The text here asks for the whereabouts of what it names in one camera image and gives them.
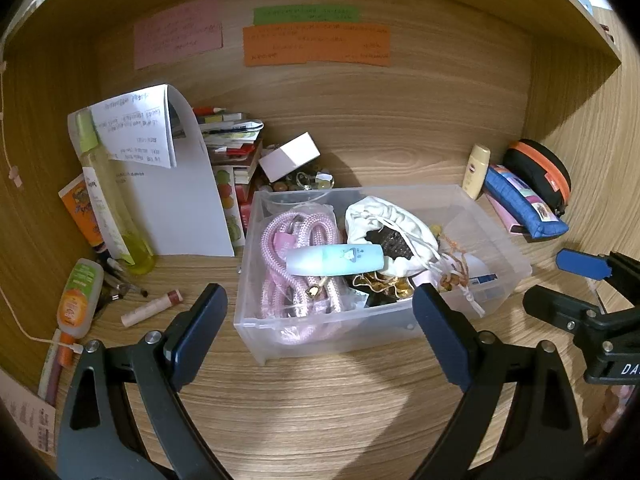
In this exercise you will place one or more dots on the tall yellow spray bottle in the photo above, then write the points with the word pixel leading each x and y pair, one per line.
pixel 117 225

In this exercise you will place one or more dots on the beaded tassel trinket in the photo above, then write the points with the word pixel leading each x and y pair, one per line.
pixel 450 280

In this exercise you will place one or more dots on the pink sticky note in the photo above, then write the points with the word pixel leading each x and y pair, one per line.
pixel 175 35

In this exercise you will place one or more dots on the white printed receipt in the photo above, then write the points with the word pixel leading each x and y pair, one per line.
pixel 27 415

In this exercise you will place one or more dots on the pink pen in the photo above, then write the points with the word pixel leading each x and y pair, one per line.
pixel 50 377

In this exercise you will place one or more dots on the clear plastic storage box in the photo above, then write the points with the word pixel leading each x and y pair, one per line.
pixel 380 325

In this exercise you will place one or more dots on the gold charm ornament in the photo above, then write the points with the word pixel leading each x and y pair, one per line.
pixel 382 286

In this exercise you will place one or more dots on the orange sticky note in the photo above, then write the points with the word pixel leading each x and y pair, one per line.
pixel 315 45

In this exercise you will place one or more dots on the person's right hand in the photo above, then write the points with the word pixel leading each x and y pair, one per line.
pixel 617 407

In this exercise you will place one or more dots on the wooden desktop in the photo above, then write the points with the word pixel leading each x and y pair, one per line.
pixel 325 410

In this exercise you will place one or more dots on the cream sunscreen bottle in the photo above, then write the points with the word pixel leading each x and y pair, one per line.
pixel 477 170

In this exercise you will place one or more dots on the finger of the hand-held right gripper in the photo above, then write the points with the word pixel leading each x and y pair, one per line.
pixel 560 307
pixel 582 262

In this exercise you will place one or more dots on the light blue bottle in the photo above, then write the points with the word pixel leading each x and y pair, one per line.
pixel 330 260

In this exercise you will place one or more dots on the green sticky note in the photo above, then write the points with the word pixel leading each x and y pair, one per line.
pixel 305 15

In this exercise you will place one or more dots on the pink lip balm tube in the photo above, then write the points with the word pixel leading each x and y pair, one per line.
pixel 150 307

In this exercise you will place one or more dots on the orange tube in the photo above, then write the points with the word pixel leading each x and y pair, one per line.
pixel 80 210

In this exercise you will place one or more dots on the white paper sheet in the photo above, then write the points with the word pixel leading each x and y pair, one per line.
pixel 185 210

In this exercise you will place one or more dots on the black orange zip case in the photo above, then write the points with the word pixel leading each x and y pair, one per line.
pixel 535 165

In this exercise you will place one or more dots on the small white box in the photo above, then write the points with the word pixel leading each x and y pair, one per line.
pixel 290 157

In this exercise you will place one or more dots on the blue patchwork pencil case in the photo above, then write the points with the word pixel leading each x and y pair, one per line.
pixel 510 195

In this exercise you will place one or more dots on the stack of books and packets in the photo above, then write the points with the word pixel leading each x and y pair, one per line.
pixel 235 145

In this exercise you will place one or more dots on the orange green label bottle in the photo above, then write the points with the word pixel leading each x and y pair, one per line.
pixel 77 300

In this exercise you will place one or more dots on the pink flat case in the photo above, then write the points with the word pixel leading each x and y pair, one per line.
pixel 502 215

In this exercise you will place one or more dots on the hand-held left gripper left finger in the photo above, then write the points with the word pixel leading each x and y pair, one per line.
pixel 197 332

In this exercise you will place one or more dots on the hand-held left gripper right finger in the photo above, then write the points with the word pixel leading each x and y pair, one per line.
pixel 442 337

